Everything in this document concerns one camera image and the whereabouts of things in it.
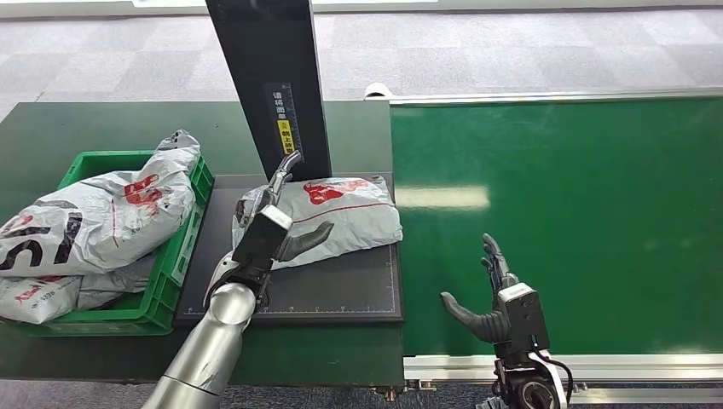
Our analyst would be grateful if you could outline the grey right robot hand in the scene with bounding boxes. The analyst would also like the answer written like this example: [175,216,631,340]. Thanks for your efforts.
[440,233,521,344]

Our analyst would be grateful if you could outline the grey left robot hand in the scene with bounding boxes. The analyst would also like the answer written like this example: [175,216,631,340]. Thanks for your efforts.
[257,150,335,262]

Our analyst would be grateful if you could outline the grey mailer package red print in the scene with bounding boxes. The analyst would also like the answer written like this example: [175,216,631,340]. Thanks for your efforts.
[232,176,404,271]

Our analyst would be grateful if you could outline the green conveyor belt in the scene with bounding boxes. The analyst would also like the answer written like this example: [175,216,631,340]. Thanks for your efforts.
[390,96,723,358]

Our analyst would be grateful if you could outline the plain dark grey package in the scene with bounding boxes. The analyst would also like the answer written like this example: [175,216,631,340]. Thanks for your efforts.
[76,254,159,312]

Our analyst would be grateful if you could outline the large grey package black letters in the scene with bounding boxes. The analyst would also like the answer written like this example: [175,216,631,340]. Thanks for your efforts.
[0,130,201,279]

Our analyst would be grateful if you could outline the black scanner platform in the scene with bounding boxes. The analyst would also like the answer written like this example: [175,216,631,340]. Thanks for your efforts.
[173,173,405,329]

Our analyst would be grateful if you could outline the black yellow column label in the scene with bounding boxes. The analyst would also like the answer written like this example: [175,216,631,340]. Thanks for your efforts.
[262,82,304,156]

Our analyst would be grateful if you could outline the green plastic crate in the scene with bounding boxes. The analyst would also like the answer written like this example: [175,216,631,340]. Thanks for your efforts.
[11,149,216,338]

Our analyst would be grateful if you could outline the black scanner column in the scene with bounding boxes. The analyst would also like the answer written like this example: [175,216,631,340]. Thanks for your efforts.
[204,0,333,181]

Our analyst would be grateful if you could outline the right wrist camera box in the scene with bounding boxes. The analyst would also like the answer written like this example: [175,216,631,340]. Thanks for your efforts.
[496,283,551,354]

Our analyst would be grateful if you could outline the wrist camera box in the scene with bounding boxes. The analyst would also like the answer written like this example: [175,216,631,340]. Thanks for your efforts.
[231,204,293,284]
[496,283,551,354]

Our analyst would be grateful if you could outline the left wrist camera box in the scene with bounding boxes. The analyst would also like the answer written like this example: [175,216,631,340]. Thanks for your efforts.
[231,204,293,284]

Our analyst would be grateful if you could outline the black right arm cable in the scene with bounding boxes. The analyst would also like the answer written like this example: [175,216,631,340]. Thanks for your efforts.
[533,350,575,396]

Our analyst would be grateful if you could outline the wide aluminium conveyor rail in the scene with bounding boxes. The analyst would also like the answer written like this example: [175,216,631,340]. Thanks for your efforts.
[402,352,723,403]

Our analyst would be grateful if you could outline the thin aluminium conveyor rail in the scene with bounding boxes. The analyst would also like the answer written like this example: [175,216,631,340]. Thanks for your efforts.
[388,86,723,107]

